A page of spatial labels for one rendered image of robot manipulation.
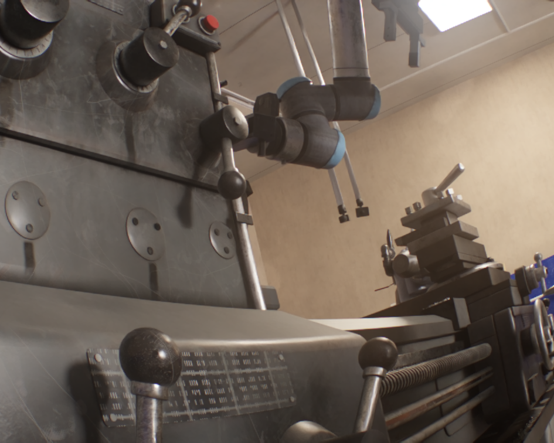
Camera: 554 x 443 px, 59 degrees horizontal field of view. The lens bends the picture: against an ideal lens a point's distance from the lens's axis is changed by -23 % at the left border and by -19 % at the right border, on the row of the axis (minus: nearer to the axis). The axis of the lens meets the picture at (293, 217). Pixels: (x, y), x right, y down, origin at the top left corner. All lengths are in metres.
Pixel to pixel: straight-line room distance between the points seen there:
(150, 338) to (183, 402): 0.11
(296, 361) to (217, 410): 0.12
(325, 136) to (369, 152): 4.98
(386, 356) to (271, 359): 0.09
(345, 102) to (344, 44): 0.15
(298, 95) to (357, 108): 0.14
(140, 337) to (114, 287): 0.27
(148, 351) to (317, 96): 1.08
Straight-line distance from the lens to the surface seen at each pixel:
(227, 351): 0.42
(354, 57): 1.35
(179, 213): 0.64
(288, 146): 1.17
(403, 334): 1.08
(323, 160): 1.24
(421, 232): 1.51
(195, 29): 0.80
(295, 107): 1.28
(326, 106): 1.31
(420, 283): 2.01
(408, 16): 1.39
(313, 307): 6.30
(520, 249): 5.46
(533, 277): 1.55
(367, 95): 1.36
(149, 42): 0.61
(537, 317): 1.38
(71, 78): 0.59
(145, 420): 0.27
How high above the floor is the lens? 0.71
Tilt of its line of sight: 19 degrees up
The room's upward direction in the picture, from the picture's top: 14 degrees counter-clockwise
